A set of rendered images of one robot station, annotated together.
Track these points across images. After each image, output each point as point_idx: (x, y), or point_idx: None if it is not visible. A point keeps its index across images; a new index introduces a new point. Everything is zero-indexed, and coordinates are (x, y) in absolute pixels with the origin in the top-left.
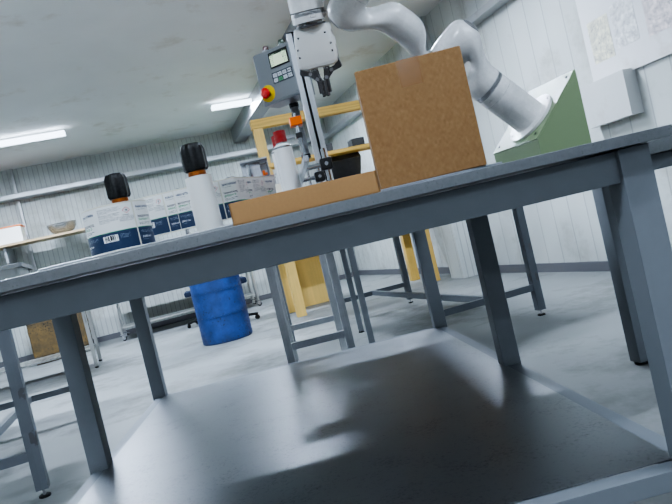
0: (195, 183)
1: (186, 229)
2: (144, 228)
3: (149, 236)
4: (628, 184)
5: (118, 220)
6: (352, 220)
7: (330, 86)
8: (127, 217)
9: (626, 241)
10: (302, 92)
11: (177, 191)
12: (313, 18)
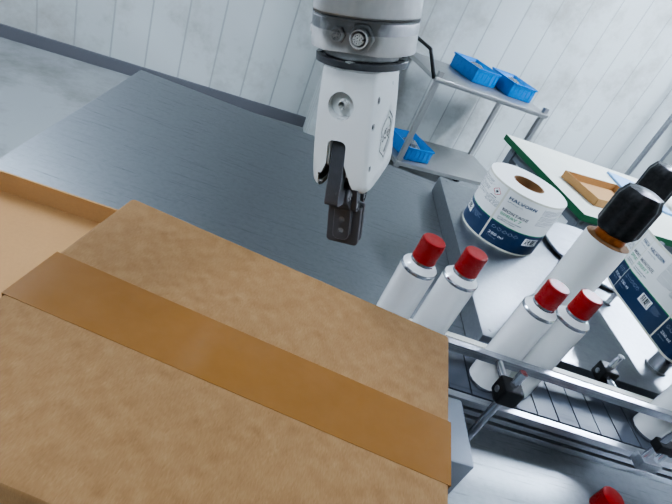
0: (579, 239)
1: (614, 291)
2: (498, 226)
3: (498, 238)
4: None
5: (484, 194)
6: None
7: (337, 226)
8: (491, 199)
9: None
10: None
11: (656, 245)
12: (311, 36)
